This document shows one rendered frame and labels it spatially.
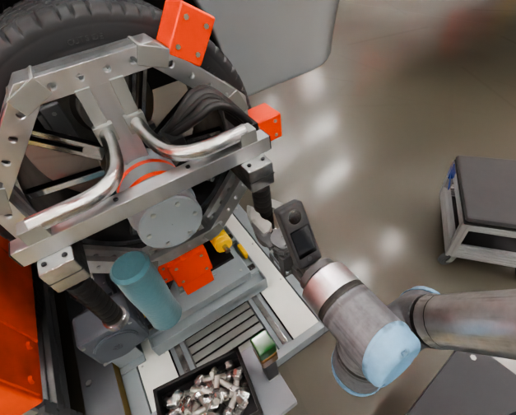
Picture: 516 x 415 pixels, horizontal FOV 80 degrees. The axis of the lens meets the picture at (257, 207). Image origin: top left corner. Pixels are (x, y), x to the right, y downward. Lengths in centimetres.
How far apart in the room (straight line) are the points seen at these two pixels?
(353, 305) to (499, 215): 103
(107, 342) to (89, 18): 87
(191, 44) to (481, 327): 63
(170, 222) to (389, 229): 129
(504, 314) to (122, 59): 66
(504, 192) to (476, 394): 79
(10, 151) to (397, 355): 66
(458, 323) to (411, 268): 107
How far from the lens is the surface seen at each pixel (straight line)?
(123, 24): 69
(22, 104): 62
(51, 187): 82
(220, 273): 128
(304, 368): 133
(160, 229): 62
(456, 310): 54
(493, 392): 113
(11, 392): 90
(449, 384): 109
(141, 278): 73
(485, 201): 148
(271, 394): 86
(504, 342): 50
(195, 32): 65
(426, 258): 165
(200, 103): 56
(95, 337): 112
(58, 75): 61
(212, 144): 50
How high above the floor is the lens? 128
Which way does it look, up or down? 46 degrees down
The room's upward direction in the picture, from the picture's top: 10 degrees counter-clockwise
